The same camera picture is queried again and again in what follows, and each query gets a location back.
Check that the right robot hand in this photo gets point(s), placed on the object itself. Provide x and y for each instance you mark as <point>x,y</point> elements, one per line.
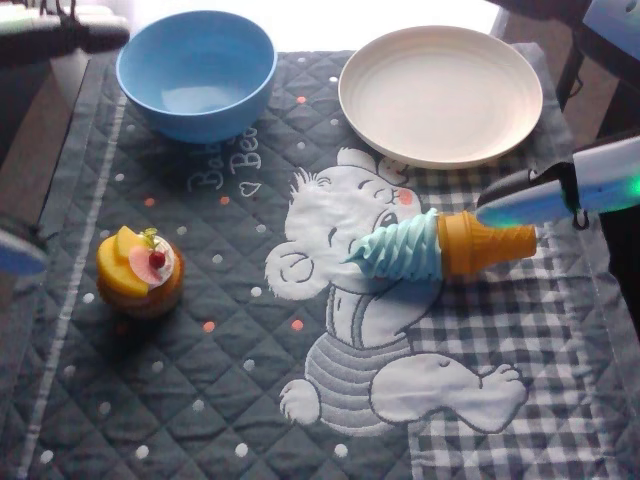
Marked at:
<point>605,175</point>

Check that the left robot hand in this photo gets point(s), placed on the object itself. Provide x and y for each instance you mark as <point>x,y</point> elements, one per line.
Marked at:
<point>17,255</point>

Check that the toy cupcake with fruit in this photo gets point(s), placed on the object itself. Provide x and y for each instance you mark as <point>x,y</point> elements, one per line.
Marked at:
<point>137,280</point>

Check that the toy ice cream cone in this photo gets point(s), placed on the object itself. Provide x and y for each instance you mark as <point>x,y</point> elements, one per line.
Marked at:
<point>475,240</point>

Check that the white plate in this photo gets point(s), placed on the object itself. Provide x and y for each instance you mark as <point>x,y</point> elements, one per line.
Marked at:
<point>440,95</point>

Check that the blue bowl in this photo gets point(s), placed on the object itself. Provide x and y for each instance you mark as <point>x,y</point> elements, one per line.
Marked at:
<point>200,75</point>

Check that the black metal pole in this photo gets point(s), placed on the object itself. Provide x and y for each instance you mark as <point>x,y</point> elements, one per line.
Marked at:
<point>570,65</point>

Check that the grey quilt with printed bear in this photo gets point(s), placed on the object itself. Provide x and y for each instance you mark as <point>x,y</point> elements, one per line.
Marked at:
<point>200,375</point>

